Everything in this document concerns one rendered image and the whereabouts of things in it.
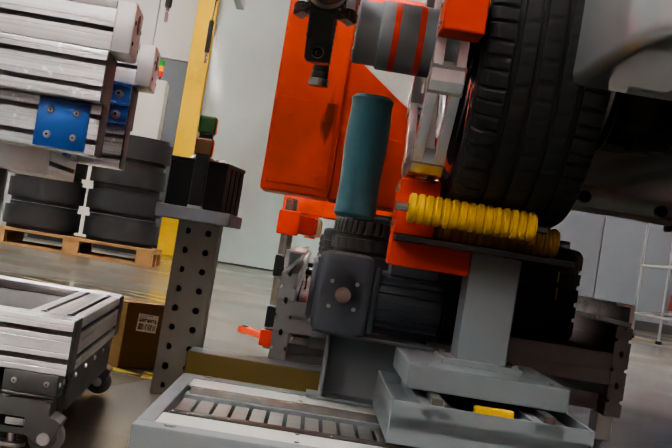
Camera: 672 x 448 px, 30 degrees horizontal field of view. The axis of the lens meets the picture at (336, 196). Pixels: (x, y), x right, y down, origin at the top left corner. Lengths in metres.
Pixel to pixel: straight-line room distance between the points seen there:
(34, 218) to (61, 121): 8.67
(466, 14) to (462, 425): 0.71
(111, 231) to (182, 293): 7.77
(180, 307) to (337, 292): 0.51
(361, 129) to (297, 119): 0.33
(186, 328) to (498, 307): 0.87
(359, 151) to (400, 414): 0.62
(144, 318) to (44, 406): 1.40
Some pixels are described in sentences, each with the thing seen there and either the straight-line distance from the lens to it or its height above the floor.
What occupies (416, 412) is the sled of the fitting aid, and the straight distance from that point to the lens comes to 2.19.
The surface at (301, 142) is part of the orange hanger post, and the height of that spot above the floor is 0.64.
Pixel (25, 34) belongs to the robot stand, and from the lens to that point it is 2.19.
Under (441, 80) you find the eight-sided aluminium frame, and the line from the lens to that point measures 2.23.
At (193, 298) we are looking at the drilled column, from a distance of 2.99.
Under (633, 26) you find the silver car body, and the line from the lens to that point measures 1.72.
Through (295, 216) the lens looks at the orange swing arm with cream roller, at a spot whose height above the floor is 0.49.
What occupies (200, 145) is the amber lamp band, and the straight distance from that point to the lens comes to 2.80.
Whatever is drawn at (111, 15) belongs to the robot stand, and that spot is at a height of 0.74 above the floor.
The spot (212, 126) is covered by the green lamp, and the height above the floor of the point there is 0.64.
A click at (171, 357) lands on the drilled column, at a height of 0.09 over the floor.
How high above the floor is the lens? 0.41
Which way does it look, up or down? 2 degrees up
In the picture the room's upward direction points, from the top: 9 degrees clockwise
